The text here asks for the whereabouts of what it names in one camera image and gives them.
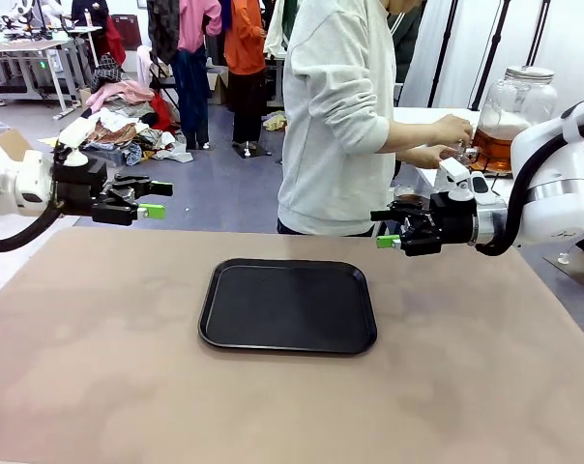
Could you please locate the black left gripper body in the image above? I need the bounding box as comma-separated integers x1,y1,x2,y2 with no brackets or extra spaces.
53,158,115,215

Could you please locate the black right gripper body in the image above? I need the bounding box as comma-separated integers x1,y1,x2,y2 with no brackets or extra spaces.
428,193,480,247

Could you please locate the person's left forearm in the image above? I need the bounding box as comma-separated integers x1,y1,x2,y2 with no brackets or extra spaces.
395,147,422,168

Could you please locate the person's right forearm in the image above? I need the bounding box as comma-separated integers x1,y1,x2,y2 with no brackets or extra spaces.
382,119,438,152

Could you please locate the glass drink dispenser jar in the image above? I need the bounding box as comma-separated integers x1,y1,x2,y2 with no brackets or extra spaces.
471,65,559,173

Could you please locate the person's left hand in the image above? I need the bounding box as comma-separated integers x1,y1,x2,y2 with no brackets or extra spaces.
416,145,460,171

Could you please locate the person's right hand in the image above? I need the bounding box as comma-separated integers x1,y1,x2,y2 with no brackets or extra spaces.
432,114,475,146

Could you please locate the bowl of brown liquid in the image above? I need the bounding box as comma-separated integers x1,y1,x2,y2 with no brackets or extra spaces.
394,186,427,205

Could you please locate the pile of clothes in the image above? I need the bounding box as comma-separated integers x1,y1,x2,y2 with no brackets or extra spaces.
49,45,197,169

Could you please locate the brown cardboard box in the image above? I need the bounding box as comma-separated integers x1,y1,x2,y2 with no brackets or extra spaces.
0,128,35,163

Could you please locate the white side table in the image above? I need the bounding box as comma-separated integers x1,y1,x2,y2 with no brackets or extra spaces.
392,106,515,199

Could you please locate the person's grey sweatshirt torso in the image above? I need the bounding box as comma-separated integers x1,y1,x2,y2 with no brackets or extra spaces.
277,0,399,238

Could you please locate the background workbench table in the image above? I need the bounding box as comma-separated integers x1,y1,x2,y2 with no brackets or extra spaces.
0,23,104,121

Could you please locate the red hanging cloth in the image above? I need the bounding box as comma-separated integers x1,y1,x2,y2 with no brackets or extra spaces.
103,16,129,68

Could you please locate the black plastic serving tray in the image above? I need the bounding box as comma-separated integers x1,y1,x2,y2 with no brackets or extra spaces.
197,257,378,356

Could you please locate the dark patterned hanging garment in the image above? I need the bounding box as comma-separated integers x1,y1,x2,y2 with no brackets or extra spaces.
146,0,181,65

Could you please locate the black tripod stand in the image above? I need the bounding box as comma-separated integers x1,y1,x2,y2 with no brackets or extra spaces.
525,0,553,69
470,0,511,112
426,0,460,109

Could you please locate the figure in pink top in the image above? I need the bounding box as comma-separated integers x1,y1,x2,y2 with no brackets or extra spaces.
170,0,223,152

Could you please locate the dark green hanging jacket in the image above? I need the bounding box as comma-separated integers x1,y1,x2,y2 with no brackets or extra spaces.
388,0,427,84

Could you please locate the figure in orange top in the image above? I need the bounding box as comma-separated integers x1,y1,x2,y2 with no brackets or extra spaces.
222,0,275,159

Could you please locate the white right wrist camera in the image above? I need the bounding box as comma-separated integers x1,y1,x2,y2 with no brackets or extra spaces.
438,157,474,202

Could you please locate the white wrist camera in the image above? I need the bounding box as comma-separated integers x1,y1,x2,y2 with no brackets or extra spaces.
57,117,97,168
438,157,474,202

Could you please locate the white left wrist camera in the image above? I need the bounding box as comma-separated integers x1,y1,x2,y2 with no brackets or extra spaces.
57,117,97,168

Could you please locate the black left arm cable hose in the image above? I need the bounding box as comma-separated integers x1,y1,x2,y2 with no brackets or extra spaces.
0,201,64,254

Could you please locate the grey floor base plate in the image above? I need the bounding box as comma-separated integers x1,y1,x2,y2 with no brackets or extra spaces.
544,252,584,287

